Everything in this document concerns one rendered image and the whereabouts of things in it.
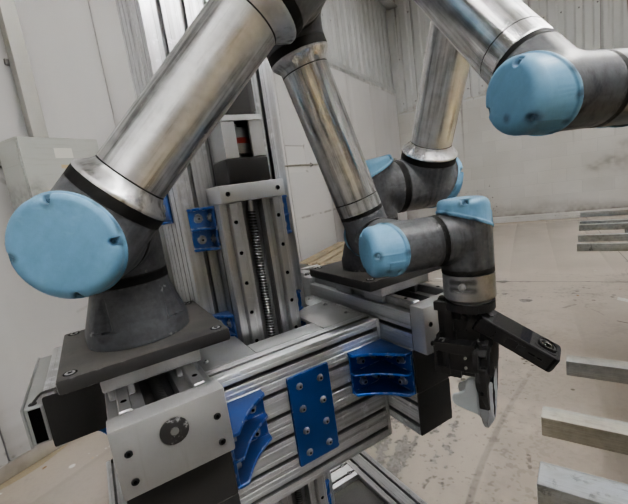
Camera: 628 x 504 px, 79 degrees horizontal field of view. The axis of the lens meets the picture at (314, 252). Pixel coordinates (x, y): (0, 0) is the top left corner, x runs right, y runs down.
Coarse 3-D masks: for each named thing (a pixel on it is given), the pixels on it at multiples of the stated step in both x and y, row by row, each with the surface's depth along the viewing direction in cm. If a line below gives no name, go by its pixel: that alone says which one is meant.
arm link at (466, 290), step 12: (444, 276) 57; (480, 276) 54; (492, 276) 54; (444, 288) 58; (456, 288) 55; (468, 288) 54; (480, 288) 54; (492, 288) 55; (456, 300) 56; (468, 300) 54; (480, 300) 54
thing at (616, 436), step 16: (544, 416) 55; (560, 416) 54; (576, 416) 54; (592, 416) 53; (544, 432) 55; (560, 432) 53; (576, 432) 52; (592, 432) 51; (608, 432) 50; (624, 432) 49; (608, 448) 50; (624, 448) 49
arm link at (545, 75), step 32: (416, 0) 51; (448, 0) 45; (480, 0) 42; (512, 0) 40; (448, 32) 46; (480, 32) 41; (512, 32) 38; (544, 32) 37; (480, 64) 42; (512, 64) 35; (544, 64) 33; (576, 64) 34; (608, 64) 35; (512, 96) 36; (544, 96) 34; (576, 96) 34; (608, 96) 35; (512, 128) 37; (544, 128) 36; (576, 128) 38
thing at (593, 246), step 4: (580, 244) 152; (584, 244) 151; (588, 244) 150; (592, 244) 150; (596, 244) 149; (600, 244) 148; (604, 244) 147; (608, 244) 147; (612, 244) 146; (616, 244) 145; (620, 244) 144; (624, 244) 144; (580, 248) 152; (584, 248) 151; (588, 248) 151; (592, 248) 150; (596, 248) 149; (600, 248) 148; (604, 248) 148; (608, 248) 147; (612, 248) 146; (616, 248) 145; (620, 248) 145; (624, 248) 144
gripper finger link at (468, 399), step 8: (472, 384) 58; (456, 392) 61; (464, 392) 59; (472, 392) 59; (456, 400) 61; (464, 400) 60; (472, 400) 59; (464, 408) 60; (472, 408) 59; (480, 416) 59; (488, 416) 58; (488, 424) 59
